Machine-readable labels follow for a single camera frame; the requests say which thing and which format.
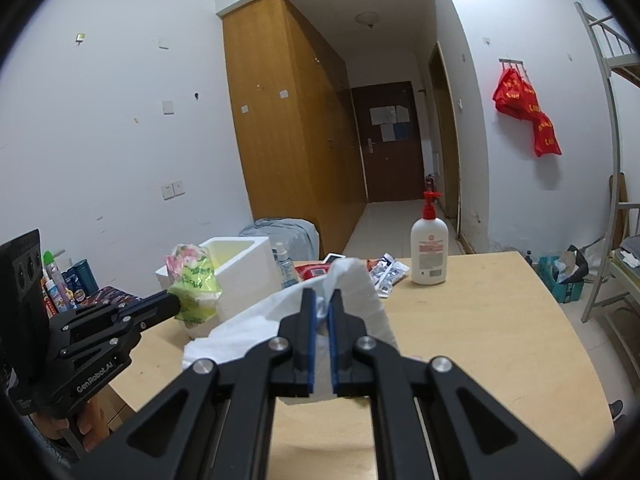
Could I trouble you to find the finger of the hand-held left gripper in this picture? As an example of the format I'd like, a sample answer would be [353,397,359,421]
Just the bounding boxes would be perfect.
[52,292,181,333]
[57,322,148,361]

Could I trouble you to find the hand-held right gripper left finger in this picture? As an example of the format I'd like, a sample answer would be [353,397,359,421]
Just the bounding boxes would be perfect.
[70,287,321,480]

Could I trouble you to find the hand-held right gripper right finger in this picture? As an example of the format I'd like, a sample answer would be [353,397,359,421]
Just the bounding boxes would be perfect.
[327,289,586,480]

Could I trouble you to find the green pink plastic bag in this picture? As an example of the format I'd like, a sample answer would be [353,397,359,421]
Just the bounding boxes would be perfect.
[166,243,222,325]

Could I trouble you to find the white face mask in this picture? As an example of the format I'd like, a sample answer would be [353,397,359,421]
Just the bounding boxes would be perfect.
[181,257,401,406]

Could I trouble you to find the white foam box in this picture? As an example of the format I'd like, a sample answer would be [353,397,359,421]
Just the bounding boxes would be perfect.
[155,236,283,338]

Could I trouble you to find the person's left hand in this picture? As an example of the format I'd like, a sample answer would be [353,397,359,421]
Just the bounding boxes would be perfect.
[32,397,112,453]

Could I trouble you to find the colourful printed mat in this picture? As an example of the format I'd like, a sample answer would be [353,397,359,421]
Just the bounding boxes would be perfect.
[75,286,143,311]

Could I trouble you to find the red wet wipes packet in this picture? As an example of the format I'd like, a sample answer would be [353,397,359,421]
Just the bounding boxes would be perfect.
[295,263,333,283]

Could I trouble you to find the row of toiletry bottles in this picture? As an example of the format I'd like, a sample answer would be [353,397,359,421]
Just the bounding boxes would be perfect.
[40,250,101,316]

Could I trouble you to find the small clear bottle blue label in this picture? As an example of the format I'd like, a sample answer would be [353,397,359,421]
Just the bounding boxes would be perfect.
[272,242,295,290]

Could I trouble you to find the blue white foil packet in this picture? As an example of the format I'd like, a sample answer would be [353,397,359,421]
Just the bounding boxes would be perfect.
[369,254,412,300]

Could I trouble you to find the grey blue cloth bundle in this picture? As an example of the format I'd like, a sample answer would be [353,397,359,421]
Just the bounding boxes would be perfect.
[239,218,320,263]

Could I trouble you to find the white lotion pump bottle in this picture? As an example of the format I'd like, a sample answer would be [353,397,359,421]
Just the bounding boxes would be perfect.
[410,191,449,286]

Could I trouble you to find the dark brown door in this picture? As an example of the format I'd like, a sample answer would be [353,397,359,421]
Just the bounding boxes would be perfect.
[351,80,426,204]

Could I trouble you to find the wooden wardrobe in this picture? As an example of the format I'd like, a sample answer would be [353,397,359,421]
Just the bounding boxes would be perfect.
[222,0,368,261]

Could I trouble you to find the papers on door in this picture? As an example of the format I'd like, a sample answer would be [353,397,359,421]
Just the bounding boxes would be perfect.
[370,105,410,143]

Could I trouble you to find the light wooden side door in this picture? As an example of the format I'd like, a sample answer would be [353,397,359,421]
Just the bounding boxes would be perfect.
[428,41,461,221]

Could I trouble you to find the black bag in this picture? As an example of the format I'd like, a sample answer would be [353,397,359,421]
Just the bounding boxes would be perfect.
[560,245,591,286]

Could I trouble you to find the red bag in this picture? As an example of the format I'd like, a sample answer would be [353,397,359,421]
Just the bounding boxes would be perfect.
[530,112,562,158]
[492,67,543,121]

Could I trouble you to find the grey pillow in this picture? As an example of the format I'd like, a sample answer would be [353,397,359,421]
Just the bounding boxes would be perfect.
[620,235,640,266]

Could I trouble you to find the wooden board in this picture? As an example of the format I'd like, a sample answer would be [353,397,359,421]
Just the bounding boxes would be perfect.
[609,174,630,251]

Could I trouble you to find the metal bunk bed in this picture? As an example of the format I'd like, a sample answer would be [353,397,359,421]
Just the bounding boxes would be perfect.
[574,1,640,356]

